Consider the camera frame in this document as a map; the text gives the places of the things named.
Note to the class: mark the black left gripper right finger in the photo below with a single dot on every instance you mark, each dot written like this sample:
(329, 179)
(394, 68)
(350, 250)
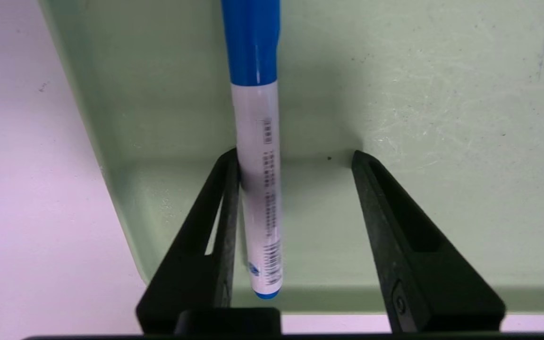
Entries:
(418, 264)

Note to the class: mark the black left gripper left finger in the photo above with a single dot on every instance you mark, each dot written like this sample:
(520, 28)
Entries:
(196, 269)

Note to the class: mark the blue and white marker pen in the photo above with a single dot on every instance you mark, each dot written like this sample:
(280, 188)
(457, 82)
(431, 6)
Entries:
(258, 165)

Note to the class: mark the light green plastic tray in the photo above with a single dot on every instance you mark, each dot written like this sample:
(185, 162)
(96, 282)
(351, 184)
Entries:
(395, 118)

